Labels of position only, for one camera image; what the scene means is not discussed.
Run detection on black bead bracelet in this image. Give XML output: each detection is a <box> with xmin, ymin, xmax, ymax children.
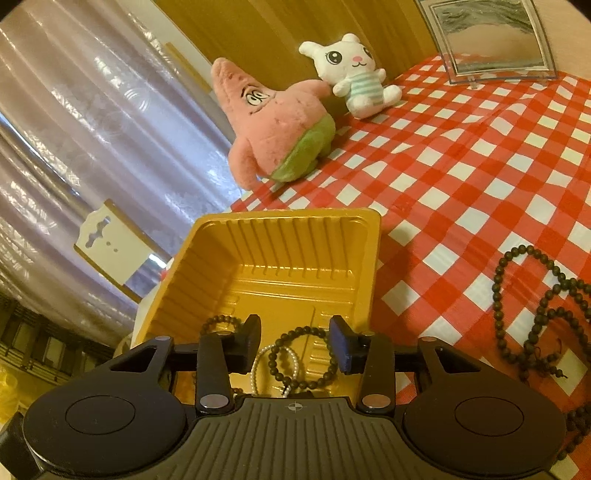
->
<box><xmin>268</xmin><ymin>325</ymin><xmax>340</xmax><ymax>398</ymax></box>

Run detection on gold plastic tray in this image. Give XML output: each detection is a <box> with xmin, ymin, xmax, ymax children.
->
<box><xmin>130</xmin><ymin>209</ymin><xmax>383</xmax><ymax>402</ymax></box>

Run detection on white wooden chair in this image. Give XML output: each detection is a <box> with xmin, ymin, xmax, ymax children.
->
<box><xmin>74</xmin><ymin>198</ymin><xmax>171</xmax><ymax>303</ymax></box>

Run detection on clear picture frame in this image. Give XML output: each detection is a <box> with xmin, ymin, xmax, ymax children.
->
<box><xmin>416</xmin><ymin>0</ymin><xmax>559</xmax><ymax>88</ymax></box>

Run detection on brown bead necklace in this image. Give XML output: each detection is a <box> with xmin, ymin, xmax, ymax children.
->
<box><xmin>492</xmin><ymin>246</ymin><xmax>591</xmax><ymax>462</ymax></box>

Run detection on sheer patterned curtain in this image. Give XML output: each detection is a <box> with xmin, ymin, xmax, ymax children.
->
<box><xmin>0</xmin><ymin>9</ymin><xmax>241</xmax><ymax>352</ymax></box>

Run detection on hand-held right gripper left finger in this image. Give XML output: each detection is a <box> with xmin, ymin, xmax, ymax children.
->
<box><xmin>99</xmin><ymin>315</ymin><xmax>262</xmax><ymax>415</ymax></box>

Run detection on wooden wardrobe handle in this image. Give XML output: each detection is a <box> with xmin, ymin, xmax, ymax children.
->
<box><xmin>164</xmin><ymin>41</ymin><xmax>215</xmax><ymax>90</ymax></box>

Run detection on red white checked tablecloth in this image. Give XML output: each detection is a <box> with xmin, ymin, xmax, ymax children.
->
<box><xmin>231</xmin><ymin>53</ymin><xmax>591</xmax><ymax>462</ymax></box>

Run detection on pink starfish plush toy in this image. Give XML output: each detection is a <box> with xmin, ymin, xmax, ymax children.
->
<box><xmin>211</xmin><ymin>58</ymin><xmax>335</xmax><ymax>190</ymax></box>

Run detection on white pearl bracelet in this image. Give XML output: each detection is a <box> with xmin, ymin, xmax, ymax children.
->
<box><xmin>252</xmin><ymin>344</ymin><xmax>301</xmax><ymax>398</ymax></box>

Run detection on white bunny plush toy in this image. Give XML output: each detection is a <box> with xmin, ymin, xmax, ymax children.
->
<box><xmin>298</xmin><ymin>33</ymin><xmax>402</xmax><ymax>120</ymax></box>

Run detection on wooden wall panel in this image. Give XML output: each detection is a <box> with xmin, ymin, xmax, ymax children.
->
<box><xmin>154</xmin><ymin>0</ymin><xmax>439</xmax><ymax>93</ymax></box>

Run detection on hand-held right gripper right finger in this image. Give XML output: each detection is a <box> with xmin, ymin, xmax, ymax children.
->
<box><xmin>330</xmin><ymin>315</ymin><xmax>490</xmax><ymax>415</ymax></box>

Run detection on dark brown bead bracelet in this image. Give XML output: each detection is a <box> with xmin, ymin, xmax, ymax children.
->
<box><xmin>202</xmin><ymin>315</ymin><xmax>243</xmax><ymax>335</ymax></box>

